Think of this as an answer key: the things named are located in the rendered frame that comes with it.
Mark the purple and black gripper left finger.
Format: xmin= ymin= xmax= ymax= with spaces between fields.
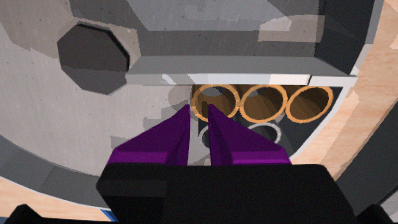
xmin=106 ymin=104 xmax=190 ymax=166

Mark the grey metal ring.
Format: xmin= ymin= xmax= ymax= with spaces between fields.
xmin=235 ymin=109 xmax=281 ymax=143
xmin=198 ymin=115 xmax=237 ymax=151

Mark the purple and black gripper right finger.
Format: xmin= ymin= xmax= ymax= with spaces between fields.
xmin=208 ymin=104 xmax=292 ymax=166

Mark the bronze bushing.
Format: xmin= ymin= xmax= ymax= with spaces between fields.
xmin=235 ymin=84 xmax=288 ymax=123
xmin=191 ymin=84 xmax=240 ymax=122
xmin=281 ymin=85 xmax=333 ymax=123

